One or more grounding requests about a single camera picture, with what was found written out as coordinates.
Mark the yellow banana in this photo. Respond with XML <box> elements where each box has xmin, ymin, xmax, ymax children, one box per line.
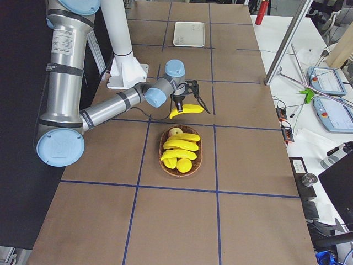
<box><xmin>163</xmin><ymin>140</ymin><xmax>199</xmax><ymax>151</ymax></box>
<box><xmin>160</xmin><ymin>149</ymin><xmax>197</xmax><ymax>161</ymax></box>
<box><xmin>169</xmin><ymin>104</ymin><xmax>204</xmax><ymax>119</ymax></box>
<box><xmin>167</xmin><ymin>133</ymin><xmax>201</xmax><ymax>142</ymax></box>

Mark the brown wicker basket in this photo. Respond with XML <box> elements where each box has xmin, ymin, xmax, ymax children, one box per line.
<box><xmin>158</xmin><ymin>125</ymin><xmax>202</xmax><ymax>177</ymax></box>

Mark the aluminium frame post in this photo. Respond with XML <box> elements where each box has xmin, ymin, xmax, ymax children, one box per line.
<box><xmin>264</xmin><ymin>0</ymin><xmax>313</xmax><ymax>86</ymax></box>

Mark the green clip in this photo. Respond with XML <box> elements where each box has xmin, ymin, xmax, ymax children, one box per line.
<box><xmin>299</xmin><ymin>88</ymin><xmax>315</xmax><ymax>104</ymax></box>

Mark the black monitor corner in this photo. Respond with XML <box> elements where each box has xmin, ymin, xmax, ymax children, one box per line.
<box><xmin>318</xmin><ymin>155</ymin><xmax>353</xmax><ymax>232</ymax></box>

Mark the red cylinder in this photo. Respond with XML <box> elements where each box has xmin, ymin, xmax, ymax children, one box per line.
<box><xmin>255</xmin><ymin>0</ymin><xmax>270</xmax><ymax>25</ymax></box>

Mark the blue teach pendant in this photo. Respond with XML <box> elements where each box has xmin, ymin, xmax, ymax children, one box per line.
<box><xmin>313</xmin><ymin>97</ymin><xmax>352</xmax><ymax>133</ymax></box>
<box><xmin>307</xmin><ymin>67</ymin><xmax>347</xmax><ymax>96</ymax></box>

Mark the metal cylinder weight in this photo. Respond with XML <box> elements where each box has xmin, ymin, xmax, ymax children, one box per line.
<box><xmin>301</xmin><ymin>173</ymin><xmax>318</xmax><ymax>187</ymax></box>

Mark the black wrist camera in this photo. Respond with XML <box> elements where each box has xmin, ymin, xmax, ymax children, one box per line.
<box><xmin>185</xmin><ymin>80</ymin><xmax>200</xmax><ymax>98</ymax></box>

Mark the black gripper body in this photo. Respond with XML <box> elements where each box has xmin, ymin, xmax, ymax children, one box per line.
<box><xmin>171</xmin><ymin>81</ymin><xmax>193</xmax><ymax>102</ymax></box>

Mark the far blue teach pendant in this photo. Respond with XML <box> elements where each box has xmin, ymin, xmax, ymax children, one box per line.
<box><xmin>307</xmin><ymin>67</ymin><xmax>347</xmax><ymax>96</ymax></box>

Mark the yellow lemon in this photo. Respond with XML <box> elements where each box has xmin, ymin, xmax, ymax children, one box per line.
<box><xmin>176</xmin><ymin>158</ymin><xmax>192</xmax><ymax>173</ymax></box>

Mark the near blue teach pendant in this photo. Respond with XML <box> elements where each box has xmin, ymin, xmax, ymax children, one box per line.
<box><xmin>313</xmin><ymin>97</ymin><xmax>352</xmax><ymax>133</ymax></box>

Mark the orange black connector block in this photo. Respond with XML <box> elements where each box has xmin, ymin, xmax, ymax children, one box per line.
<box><xmin>276</xmin><ymin>107</ymin><xmax>287</xmax><ymax>121</ymax></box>

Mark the white support column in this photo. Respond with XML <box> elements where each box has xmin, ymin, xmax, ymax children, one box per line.
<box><xmin>100</xmin><ymin>0</ymin><xmax>148</xmax><ymax>89</ymax></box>

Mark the white plastic tray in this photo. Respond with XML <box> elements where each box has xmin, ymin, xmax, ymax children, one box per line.
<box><xmin>173</xmin><ymin>22</ymin><xmax>205</xmax><ymax>47</ymax></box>

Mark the yellow mango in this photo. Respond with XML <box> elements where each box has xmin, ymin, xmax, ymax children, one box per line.
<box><xmin>163</xmin><ymin>157</ymin><xmax>178</xmax><ymax>169</ymax></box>

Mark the black camera cable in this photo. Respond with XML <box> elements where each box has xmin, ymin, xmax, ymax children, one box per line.
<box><xmin>129</xmin><ymin>93</ymin><xmax>174</xmax><ymax>121</ymax></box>

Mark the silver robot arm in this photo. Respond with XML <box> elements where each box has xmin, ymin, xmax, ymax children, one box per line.
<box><xmin>35</xmin><ymin>1</ymin><xmax>199</xmax><ymax>167</ymax></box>

